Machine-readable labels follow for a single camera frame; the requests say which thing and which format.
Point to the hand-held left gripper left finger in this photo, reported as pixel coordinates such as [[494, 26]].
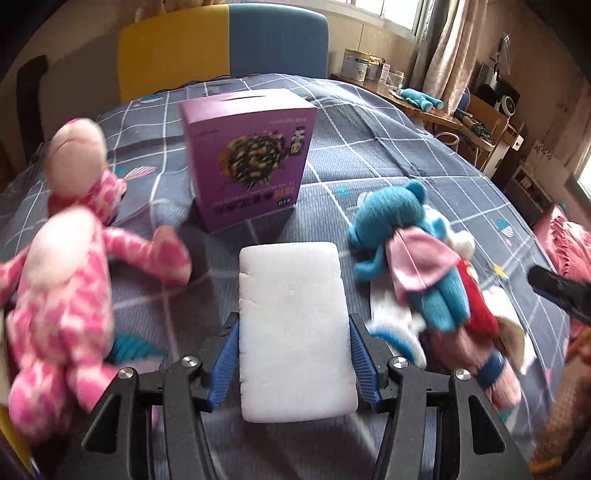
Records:
[[225, 364]]

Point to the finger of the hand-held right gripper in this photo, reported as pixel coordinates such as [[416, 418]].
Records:
[[561, 288]]

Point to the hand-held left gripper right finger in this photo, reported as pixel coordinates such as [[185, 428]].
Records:
[[364, 364]]

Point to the white sponge block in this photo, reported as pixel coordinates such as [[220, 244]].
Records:
[[295, 332]]

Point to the pink towel with band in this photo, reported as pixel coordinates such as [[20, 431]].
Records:
[[501, 383]]

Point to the pink fringed blanket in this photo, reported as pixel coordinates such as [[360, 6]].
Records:
[[561, 244]]

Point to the white and blue sock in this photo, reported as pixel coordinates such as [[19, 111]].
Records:
[[392, 318]]

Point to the red reindeer sock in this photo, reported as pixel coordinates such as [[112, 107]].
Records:
[[480, 304]]

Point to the tan knitted cloth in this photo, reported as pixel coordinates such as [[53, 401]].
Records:
[[565, 406]]

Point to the blue teddy bear plush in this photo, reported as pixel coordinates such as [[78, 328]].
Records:
[[406, 249]]

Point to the pink giraffe plush toy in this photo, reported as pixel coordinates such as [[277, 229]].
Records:
[[69, 277]]

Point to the black speaker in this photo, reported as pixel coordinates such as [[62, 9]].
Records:
[[503, 99]]

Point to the grey plaid bedsheet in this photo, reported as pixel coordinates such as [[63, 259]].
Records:
[[369, 152]]

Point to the purple cardboard box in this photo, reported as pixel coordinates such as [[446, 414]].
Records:
[[251, 152]]

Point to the wooden desk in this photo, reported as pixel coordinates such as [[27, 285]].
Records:
[[415, 106]]

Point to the teal plush toy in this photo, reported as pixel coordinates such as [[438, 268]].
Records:
[[421, 99]]

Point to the beige curtain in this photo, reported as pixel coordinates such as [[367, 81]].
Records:
[[445, 46]]

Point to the metal tin can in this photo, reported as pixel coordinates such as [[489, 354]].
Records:
[[355, 64]]

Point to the yellow and blue headboard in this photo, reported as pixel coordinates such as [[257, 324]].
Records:
[[221, 46]]

